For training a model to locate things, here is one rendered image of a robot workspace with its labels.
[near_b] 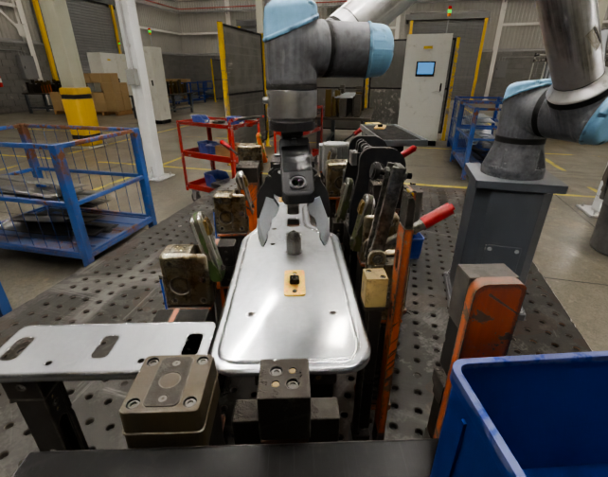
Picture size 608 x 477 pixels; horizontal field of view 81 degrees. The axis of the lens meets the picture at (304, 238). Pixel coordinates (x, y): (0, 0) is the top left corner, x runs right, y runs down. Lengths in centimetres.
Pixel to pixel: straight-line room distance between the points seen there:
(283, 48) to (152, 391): 44
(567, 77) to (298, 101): 57
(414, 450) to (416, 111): 754
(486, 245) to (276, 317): 68
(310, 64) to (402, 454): 47
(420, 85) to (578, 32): 693
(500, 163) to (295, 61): 68
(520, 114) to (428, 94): 677
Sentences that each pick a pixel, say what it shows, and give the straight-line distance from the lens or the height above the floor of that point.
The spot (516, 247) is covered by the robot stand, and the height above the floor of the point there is 92.
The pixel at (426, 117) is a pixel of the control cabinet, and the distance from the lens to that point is 781.
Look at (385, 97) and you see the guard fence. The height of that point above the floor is 85.
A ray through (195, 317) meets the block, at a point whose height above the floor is 98.
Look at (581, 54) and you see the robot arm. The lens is 90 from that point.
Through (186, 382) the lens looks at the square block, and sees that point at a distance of 41.
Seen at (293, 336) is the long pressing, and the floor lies 100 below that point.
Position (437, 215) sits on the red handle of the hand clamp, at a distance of 62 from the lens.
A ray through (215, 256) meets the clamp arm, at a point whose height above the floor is 103.
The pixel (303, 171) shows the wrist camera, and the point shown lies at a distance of 51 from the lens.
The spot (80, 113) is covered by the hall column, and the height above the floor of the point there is 66.
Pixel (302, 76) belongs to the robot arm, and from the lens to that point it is 54.
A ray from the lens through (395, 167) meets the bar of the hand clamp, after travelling 57.
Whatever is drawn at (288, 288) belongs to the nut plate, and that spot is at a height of 100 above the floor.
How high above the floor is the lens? 134
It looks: 25 degrees down
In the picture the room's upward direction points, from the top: straight up
